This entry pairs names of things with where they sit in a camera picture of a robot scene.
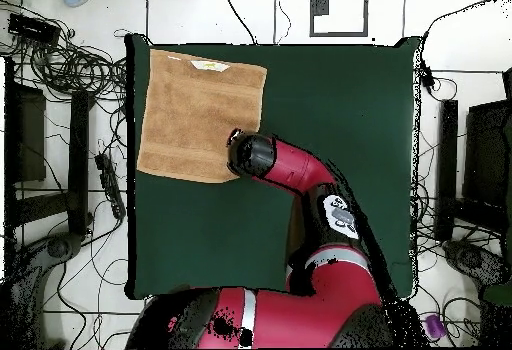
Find black electronics box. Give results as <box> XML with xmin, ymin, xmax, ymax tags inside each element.
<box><xmin>6</xmin><ymin>12</ymin><xmax>62</xmax><ymax>46</ymax></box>

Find grey stand base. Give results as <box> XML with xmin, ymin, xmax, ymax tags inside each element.
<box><xmin>7</xmin><ymin>231</ymin><xmax>85</xmax><ymax>349</ymax></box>
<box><xmin>442</xmin><ymin>239</ymin><xmax>511</xmax><ymax>287</ymax></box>

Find dark green table cloth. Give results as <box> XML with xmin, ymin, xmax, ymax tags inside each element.
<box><xmin>124</xmin><ymin>32</ymin><xmax>421</xmax><ymax>302</ymax></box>

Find long black cable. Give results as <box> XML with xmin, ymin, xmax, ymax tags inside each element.
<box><xmin>218</xmin><ymin>0</ymin><xmax>259</xmax><ymax>46</ymax></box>

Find black power strip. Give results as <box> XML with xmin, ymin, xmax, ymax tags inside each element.
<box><xmin>94</xmin><ymin>152</ymin><xmax>127</xmax><ymax>220</ymax></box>

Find grey square floor frame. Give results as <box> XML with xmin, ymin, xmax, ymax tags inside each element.
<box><xmin>309</xmin><ymin>0</ymin><xmax>369</xmax><ymax>38</ymax></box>

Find tangled black cables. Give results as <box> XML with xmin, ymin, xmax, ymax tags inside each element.
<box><xmin>409</xmin><ymin>65</ymin><xmax>505</xmax><ymax>347</ymax></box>
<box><xmin>0</xmin><ymin>0</ymin><xmax>128</xmax><ymax>103</ymax></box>

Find purple small object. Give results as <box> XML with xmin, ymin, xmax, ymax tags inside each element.
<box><xmin>424</xmin><ymin>313</ymin><xmax>447</xmax><ymax>340</ymax></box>

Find tan terry towel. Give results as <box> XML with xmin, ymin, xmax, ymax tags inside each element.
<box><xmin>136</xmin><ymin>48</ymin><xmax>268</xmax><ymax>184</ymax></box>

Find dark flat panel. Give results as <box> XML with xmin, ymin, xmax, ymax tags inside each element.
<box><xmin>4</xmin><ymin>81</ymin><xmax>47</xmax><ymax>183</ymax></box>

